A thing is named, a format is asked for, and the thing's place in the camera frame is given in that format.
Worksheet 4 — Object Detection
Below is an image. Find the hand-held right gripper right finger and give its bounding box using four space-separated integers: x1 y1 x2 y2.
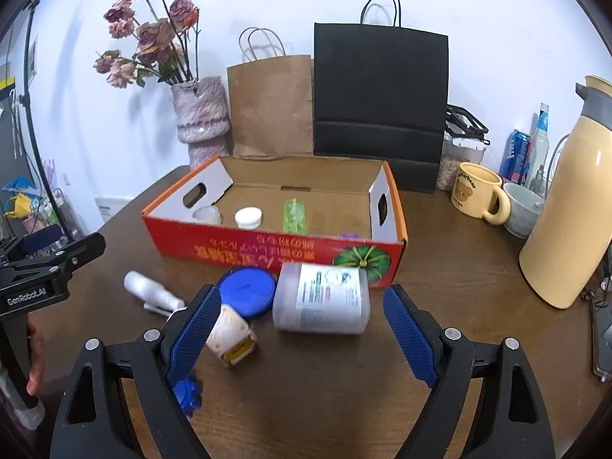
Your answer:
382 284 555 459

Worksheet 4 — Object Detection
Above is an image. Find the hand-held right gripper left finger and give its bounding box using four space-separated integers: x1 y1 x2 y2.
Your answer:
50 283 223 459

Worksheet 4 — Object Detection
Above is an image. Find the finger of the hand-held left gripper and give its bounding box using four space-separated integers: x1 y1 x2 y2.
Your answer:
0 226 64 269
7 232 107 279

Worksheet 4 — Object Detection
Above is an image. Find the white square perfume bottle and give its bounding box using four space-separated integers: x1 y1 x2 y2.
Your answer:
205 305 259 370

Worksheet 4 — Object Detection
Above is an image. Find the blue gear-shaped lid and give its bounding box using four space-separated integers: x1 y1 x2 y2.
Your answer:
173 379 202 418

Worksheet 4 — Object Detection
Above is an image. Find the small white spray bottle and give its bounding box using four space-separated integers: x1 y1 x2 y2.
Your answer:
124 271 186 311

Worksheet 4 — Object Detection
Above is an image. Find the red cardboard box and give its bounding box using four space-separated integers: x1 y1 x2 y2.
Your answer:
141 154 409 290

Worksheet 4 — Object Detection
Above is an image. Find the clear labelled plastic jar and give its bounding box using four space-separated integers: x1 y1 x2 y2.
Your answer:
272 262 371 335

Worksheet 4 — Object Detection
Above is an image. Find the small white jar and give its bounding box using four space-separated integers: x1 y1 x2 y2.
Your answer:
191 205 224 225

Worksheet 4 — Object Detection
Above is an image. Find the white ribbed cap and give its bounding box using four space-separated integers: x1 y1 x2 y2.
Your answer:
234 207 264 229

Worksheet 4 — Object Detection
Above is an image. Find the green spray bottle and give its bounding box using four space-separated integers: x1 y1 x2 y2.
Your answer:
282 198 307 234

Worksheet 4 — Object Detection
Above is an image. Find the person's left hand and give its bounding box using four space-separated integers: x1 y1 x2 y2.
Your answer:
26 320 46 395

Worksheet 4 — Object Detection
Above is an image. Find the cluttered storage rack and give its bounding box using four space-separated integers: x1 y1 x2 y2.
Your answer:
0 177 72 240

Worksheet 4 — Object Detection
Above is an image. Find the white flat box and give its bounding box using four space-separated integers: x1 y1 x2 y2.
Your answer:
94 196 127 223

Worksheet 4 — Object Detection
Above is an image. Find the large round blue lid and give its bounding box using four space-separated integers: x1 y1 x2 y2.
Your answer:
216 268 278 319

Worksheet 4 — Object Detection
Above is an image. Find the black light stand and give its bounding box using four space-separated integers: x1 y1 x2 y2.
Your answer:
16 0 80 244

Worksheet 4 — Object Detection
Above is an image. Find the yellow bear mug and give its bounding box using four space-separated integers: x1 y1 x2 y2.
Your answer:
450 163 512 225

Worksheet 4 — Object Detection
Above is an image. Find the pale ceramic cup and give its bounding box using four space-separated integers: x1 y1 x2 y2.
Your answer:
502 182 546 239

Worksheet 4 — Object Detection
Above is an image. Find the purple marbled vase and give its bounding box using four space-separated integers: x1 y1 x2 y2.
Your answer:
171 76 231 170

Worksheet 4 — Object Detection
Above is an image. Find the black phone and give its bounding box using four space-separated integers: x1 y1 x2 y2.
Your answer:
586 291 612 383

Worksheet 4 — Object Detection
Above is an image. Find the yellow thermos jug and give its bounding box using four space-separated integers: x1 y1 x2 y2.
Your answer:
519 75 612 310

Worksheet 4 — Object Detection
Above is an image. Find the clear container black clip lid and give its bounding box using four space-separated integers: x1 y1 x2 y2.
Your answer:
435 104 491 194

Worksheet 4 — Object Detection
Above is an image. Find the blue drink can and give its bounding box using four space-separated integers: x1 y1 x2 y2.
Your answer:
498 129 532 185

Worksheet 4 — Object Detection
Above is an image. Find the dried rose bouquet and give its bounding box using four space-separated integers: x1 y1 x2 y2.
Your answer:
93 0 200 89

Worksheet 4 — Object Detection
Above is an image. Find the clear glass bottle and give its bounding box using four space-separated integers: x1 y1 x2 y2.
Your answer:
526 103 550 189

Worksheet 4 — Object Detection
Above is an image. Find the brown paper bag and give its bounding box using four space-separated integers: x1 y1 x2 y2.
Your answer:
226 27 315 158

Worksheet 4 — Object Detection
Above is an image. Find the black paper bag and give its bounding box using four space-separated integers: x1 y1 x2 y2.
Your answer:
313 0 450 194

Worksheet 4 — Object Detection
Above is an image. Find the tangle of cables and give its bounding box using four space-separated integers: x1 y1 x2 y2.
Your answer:
581 249 612 307

